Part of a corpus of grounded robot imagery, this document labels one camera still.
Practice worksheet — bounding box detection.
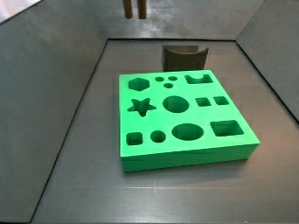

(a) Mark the brown square-circle object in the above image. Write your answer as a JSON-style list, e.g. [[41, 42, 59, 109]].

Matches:
[[123, 0, 147, 19]]

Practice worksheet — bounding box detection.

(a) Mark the green foam shape fixture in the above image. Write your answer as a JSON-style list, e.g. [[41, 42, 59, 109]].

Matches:
[[119, 70, 260, 172]]

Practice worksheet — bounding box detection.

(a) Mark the dark grey curved stand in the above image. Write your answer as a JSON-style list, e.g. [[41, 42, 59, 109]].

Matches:
[[163, 45, 210, 72]]

